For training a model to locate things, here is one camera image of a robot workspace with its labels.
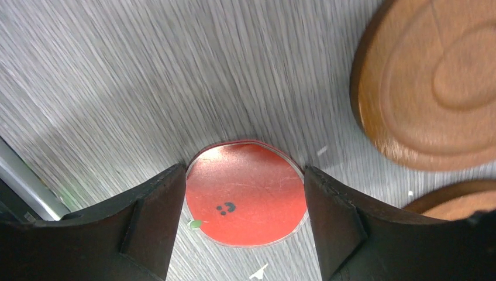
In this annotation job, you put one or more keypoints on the wooden coaster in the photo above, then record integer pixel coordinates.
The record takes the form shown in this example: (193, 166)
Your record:
(456, 201)
(422, 85)

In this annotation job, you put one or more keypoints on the red coaster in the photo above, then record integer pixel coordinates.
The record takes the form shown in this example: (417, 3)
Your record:
(245, 194)

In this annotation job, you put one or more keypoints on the aluminium front rail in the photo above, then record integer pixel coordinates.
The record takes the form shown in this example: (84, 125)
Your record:
(23, 181)

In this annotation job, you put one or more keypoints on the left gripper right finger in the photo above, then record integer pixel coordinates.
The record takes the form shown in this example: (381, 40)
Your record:
(358, 237)

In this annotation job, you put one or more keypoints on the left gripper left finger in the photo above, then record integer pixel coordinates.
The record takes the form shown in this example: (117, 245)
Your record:
(129, 236)

